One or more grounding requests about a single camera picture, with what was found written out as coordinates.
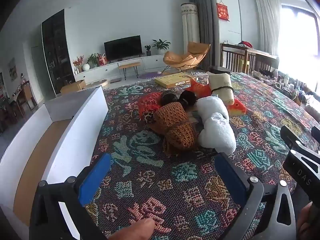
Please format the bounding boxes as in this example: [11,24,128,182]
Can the bright window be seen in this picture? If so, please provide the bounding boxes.
[277,4,320,88]

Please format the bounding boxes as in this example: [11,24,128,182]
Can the round wooden board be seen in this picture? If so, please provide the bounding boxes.
[86,79,109,89]

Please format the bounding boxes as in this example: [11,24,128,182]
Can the red knit cloth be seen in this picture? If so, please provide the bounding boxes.
[137,92,163,120]

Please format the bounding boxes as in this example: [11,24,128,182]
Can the wooden crib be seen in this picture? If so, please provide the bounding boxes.
[221,42,279,74]

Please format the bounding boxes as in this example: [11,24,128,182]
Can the red flowers in vase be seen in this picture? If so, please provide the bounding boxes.
[73,56,84,73]

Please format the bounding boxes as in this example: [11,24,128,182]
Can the framed wall picture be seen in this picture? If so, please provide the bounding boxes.
[8,57,17,82]

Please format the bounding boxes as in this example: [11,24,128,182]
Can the covered standing air conditioner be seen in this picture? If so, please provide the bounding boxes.
[180,3,199,53]

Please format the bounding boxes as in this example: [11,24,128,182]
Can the black television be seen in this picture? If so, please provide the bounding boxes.
[104,35,143,61]

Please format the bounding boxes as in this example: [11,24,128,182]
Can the white socks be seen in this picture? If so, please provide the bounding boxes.
[196,96,237,155]

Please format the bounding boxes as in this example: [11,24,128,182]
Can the orange lounge chair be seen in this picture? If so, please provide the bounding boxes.
[162,42,211,73]

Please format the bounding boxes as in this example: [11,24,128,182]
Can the grey curtain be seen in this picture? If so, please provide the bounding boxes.
[187,0,215,70]

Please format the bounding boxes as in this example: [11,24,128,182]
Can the wooden dining chair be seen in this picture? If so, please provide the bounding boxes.
[15,80,38,110]

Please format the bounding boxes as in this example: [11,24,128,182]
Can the white television cabinet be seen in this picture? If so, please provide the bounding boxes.
[74,54,165,83]

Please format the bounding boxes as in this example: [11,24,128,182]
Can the rolled beige towel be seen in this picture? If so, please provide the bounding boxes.
[207,72,235,105]

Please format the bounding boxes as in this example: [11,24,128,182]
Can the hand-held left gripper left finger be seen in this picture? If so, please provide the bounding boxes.
[29,153,112,240]

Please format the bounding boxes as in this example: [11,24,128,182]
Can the person's right hand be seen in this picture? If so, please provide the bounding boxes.
[295,201,320,240]

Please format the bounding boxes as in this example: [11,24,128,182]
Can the dark glass cabinet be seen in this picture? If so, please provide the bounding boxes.
[41,9,69,94]

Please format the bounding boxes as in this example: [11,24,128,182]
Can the clutter of small bottles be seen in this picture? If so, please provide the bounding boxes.
[252,70,320,115]

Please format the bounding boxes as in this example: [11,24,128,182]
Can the person's left hand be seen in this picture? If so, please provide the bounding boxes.
[107,217,156,240]

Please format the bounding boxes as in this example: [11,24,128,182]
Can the bagged wooden phone case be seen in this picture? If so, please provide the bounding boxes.
[186,105,204,130]

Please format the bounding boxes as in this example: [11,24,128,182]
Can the white storage box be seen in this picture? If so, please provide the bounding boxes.
[0,85,109,230]

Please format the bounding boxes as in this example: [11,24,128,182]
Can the purple mat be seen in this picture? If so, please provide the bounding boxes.
[139,71,162,79]

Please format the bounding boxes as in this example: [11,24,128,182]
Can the large potted plant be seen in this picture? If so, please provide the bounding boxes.
[152,39,171,55]

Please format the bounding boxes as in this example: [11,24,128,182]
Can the yellow flat box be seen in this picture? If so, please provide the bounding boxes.
[154,72,198,89]

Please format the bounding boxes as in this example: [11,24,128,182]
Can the white sheer curtain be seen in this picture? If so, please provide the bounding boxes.
[255,0,285,55]

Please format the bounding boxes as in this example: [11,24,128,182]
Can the small wooden bench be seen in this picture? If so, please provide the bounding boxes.
[118,62,141,80]

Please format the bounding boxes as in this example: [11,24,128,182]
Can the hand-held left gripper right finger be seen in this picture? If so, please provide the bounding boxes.
[214,152,297,240]

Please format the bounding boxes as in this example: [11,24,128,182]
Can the printed woven blanket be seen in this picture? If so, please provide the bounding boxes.
[85,71,320,240]

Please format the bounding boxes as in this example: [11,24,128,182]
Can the cardboard box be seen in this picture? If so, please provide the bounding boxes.
[61,79,86,93]

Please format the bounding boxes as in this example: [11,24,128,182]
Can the red wall calendar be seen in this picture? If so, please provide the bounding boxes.
[216,3,230,22]

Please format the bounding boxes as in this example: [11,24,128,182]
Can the leafy green potted plant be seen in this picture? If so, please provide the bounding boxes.
[87,53,100,68]

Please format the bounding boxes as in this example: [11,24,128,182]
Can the leopard print cloth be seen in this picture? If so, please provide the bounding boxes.
[142,111,157,124]

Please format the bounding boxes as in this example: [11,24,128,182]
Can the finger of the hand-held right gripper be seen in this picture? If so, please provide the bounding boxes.
[280,125,307,153]
[311,126,320,153]

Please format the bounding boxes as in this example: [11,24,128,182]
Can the orange plush fish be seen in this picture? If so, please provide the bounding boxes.
[186,78,248,117]

